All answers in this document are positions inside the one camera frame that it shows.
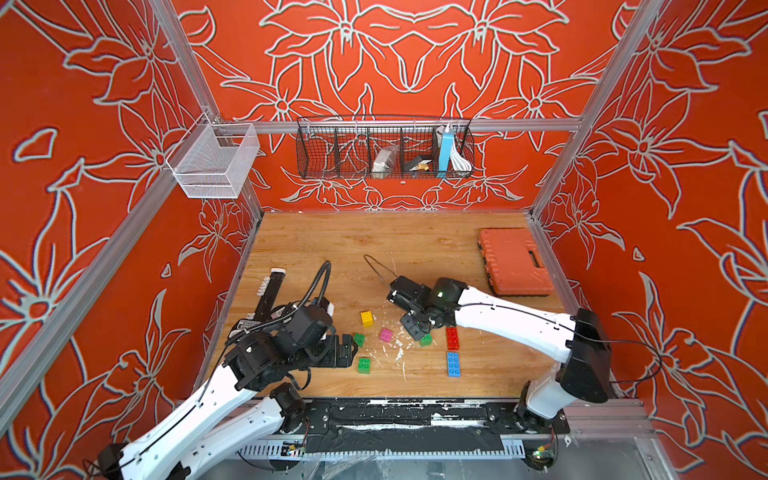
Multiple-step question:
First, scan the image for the pink lego brick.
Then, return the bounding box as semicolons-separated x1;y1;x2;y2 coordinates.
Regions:
379;328;394;343

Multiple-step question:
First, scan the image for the red lego brick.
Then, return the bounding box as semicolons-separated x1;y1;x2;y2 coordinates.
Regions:
445;327;460;352

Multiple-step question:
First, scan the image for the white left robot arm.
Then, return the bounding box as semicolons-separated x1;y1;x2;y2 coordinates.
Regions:
87;269;358;479

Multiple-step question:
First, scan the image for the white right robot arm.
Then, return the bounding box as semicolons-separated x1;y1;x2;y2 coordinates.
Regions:
387;276;612;428

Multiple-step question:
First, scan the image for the green lego brick front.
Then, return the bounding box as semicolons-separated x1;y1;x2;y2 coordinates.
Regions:
357;358;371;375

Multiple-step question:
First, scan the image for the yellow lego brick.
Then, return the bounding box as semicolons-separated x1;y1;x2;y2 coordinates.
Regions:
360;310;375;328

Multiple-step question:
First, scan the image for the blue lego brick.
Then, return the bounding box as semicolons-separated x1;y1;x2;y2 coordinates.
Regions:
446;351;461;378

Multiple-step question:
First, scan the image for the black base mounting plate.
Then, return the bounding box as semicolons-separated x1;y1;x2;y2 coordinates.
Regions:
285;397;571;455

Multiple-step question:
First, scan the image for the orange plastic tool case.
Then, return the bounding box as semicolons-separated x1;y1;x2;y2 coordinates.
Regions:
477;228;554;296

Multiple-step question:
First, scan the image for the black item in basket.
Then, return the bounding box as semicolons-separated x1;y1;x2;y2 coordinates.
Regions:
403;155;433;174

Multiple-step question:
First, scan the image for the grey packet in basket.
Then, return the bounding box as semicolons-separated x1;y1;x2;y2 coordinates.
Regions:
371;145;399;180

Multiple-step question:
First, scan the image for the light blue box in basket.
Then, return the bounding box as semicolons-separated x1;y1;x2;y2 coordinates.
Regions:
436;131;455;178

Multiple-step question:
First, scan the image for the white cable in basket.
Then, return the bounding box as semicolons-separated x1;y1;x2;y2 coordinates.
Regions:
451;140;474;176

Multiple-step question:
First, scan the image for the black wire wall basket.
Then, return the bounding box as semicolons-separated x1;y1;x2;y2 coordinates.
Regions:
295;115;476;180

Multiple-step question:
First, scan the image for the clear plastic wall bin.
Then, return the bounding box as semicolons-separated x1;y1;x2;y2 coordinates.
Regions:
168;124;261;200

